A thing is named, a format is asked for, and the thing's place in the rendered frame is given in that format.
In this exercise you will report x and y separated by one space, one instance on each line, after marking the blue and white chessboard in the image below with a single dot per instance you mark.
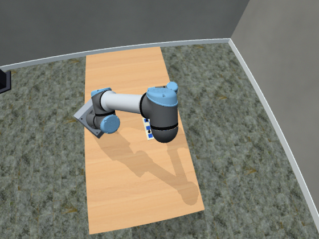
147 127

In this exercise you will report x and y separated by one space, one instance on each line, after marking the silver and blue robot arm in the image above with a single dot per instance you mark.
158 104

